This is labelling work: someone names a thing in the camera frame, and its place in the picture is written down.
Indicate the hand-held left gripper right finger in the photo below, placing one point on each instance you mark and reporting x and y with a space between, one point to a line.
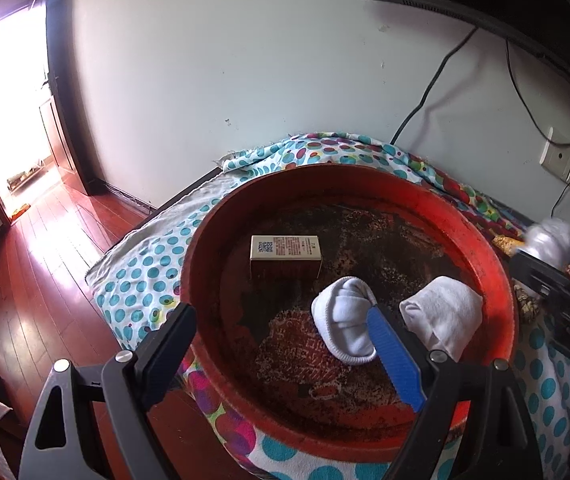
395 360

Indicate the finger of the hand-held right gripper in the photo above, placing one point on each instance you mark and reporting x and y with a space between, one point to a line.
540 275

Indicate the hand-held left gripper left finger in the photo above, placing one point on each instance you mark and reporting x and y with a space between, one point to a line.
165 355

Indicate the clear plastic bag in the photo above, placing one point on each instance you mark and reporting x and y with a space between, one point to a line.
547 240

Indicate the white sock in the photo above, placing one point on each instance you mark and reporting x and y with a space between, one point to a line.
445 310
340 320

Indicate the red round tray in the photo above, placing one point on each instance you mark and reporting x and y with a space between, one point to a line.
365 240

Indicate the small yellow box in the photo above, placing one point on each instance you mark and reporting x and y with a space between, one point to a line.
285 252

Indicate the brown snack packet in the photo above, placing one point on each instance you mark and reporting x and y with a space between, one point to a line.
527 305

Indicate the polka dot cloth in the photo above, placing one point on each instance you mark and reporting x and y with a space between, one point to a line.
140 280

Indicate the dark wooden door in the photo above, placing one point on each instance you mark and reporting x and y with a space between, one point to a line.
70 110

